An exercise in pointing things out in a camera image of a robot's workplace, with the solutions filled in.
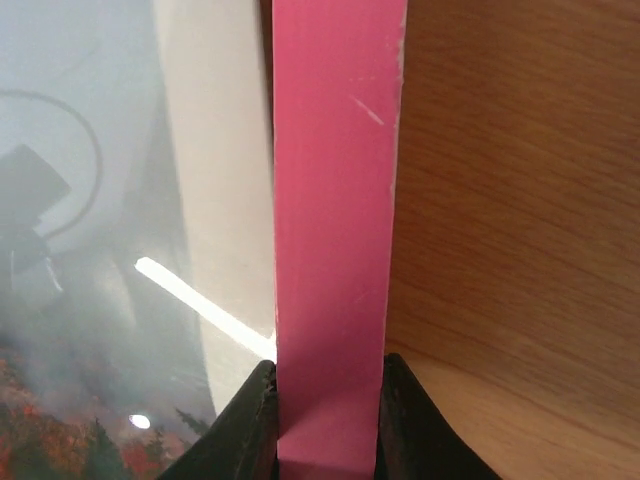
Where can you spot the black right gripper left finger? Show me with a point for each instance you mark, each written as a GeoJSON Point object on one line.
{"type": "Point", "coordinates": [242, 442]}

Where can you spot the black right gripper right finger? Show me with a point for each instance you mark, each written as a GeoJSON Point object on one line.
{"type": "Point", "coordinates": [414, 439]}

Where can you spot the autumn forest photo print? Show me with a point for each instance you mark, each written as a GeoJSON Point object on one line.
{"type": "Point", "coordinates": [102, 369]}

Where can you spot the white mat board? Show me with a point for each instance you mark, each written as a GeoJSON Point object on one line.
{"type": "Point", "coordinates": [218, 94]}

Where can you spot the pink wooden picture frame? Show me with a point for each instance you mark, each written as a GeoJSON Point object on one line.
{"type": "Point", "coordinates": [338, 76]}

